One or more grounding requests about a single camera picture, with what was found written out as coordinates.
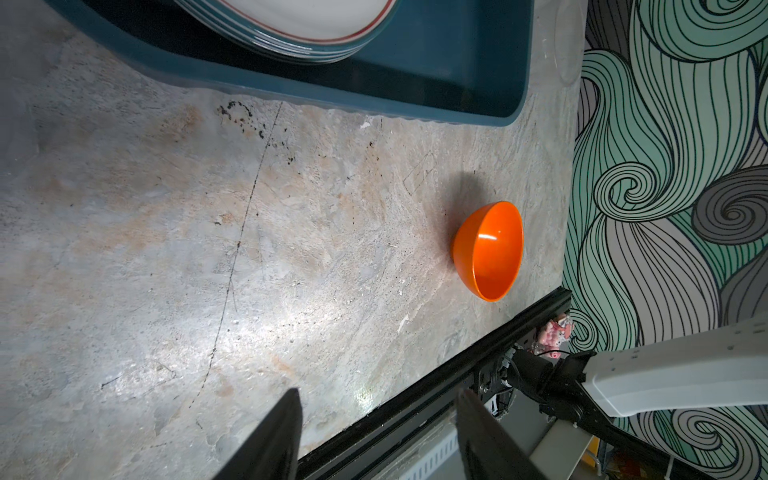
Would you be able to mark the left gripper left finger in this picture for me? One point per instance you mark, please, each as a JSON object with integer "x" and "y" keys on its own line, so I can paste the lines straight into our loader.
{"x": 271, "y": 451}

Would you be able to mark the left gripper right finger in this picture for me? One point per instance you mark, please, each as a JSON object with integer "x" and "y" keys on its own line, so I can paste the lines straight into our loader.
{"x": 486, "y": 450}

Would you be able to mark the orange bowl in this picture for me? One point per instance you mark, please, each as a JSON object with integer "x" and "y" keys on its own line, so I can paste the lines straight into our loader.
{"x": 487, "y": 250}

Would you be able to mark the enjoy the moment plate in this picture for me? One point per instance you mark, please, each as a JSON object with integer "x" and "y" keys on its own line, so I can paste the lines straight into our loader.
{"x": 296, "y": 31}

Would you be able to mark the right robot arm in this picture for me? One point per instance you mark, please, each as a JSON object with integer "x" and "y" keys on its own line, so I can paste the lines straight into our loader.
{"x": 716, "y": 368}

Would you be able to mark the teal plastic bin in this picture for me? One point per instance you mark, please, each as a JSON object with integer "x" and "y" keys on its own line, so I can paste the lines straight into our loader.
{"x": 461, "y": 62}

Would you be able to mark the pink plush toy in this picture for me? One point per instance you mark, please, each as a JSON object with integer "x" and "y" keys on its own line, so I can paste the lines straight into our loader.
{"x": 552, "y": 336}

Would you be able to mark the white slotted cable duct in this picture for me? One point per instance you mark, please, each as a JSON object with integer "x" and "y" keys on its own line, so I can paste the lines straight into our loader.
{"x": 433, "y": 460}

